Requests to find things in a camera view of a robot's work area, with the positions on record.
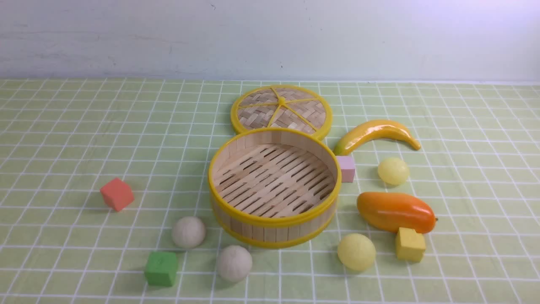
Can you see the white bun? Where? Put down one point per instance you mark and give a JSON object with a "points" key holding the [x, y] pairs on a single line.
{"points": [[188, 232], [234, 263]]}

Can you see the white bun front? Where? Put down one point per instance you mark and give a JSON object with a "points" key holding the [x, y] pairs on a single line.
{"points": [[234, 263]]}

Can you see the yellow bun back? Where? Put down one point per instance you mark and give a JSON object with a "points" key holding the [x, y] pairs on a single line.
{"points": [[393, 171]]}

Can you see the yellow bun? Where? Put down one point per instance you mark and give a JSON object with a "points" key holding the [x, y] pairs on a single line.
{"points": [[357, 252], [393, 171]]}

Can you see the yellow bun front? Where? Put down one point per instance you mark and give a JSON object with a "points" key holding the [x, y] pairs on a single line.
{"points": [[357, 252]]}

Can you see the bamboo steamer tray yellow rim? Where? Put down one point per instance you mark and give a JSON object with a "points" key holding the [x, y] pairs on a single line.
{"points": [[274, 188]]}

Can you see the woven bamboo steamer lid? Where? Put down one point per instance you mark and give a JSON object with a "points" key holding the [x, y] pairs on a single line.
{"points": [[282, 106]]}

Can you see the pink cube block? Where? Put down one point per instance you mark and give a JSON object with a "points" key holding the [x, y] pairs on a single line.
{"points": [[347, 168]]}

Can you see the yellow toy banana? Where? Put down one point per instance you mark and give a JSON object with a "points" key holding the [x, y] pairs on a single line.
{"points": [[374, 130]]}

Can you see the orange toy mango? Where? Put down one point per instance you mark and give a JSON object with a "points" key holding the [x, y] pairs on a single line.
{"points": [[391, 211]]}

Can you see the green cube block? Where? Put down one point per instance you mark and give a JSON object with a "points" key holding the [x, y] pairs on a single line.
{"points": [[161, 268]]}

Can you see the red cube block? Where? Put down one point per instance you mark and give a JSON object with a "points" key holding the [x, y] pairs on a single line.
{"points": [[117, 194]]}

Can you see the yellow cube block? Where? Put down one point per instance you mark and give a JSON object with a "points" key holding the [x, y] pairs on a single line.
{"points": [[409, 245]]}

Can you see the green checkered tablecloth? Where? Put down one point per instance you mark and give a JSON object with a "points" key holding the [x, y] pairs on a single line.
{"points": [[63, 139]]}

